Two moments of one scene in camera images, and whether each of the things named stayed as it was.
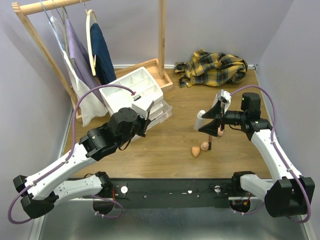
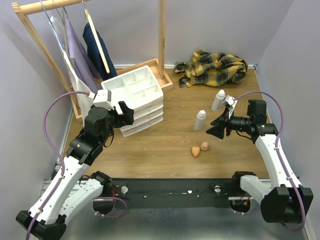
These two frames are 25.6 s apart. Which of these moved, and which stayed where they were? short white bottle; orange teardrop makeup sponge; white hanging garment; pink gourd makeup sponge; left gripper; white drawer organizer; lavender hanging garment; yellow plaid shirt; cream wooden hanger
Moved: cream wooden hanger; left gripper; white drawer organizer
Stayed: lavender hanging garment; short white bottle; yellow plaid shirt; white hanging garment; pink gourd makeup sponge; orange teardrop makeup sponge
